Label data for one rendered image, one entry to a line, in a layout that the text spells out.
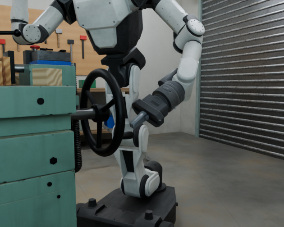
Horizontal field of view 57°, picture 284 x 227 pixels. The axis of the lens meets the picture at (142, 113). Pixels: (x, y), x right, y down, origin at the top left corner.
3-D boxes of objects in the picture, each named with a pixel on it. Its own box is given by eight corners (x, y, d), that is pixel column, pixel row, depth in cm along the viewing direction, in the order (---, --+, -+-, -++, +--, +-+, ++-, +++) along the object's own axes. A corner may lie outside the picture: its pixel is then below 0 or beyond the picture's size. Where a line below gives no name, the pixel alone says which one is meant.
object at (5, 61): (11, 85, 70) (9, 56, 69) (4, 85, 69) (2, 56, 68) (2, 85, 83) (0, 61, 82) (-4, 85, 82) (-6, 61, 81)
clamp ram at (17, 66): (38, 83, 76) (36, 52, 75) (9, 83, 72) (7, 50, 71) (30, 83, 84) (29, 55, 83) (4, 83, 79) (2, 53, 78)
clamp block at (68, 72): (77, 95, 81) (76, 65, 80) (30, 96, 73) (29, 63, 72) (60, 93, 93) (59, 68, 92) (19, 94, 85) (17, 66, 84)
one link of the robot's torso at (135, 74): (123, 138, 164) (113, 64, 149) (149, 140, 157) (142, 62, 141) (112, 149, 151) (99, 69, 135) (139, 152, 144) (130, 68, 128)
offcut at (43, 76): (62, 85, 60) (61, 69, 60) (47, 85, 56) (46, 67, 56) (48, 85, 63) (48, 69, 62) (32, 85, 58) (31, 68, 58)
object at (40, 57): (71, 65, 80) (71, 47, 80) (33, 64, 74) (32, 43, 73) (57, 67, 91) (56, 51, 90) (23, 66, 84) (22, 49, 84)
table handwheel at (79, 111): (100, 52, 89) (82, 116, 105) (39, 47, 77) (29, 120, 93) (142, 106, 71) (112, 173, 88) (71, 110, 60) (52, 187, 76)
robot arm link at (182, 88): (176, 114, 92) (196, 97, 97) (181, 93, 84) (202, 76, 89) (153, 96, 97) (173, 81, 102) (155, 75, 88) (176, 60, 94)
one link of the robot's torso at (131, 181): (128, 185, 176) (119, 119, 160) (156, 190, 168) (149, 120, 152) (117, 200, 163) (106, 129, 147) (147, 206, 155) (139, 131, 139)
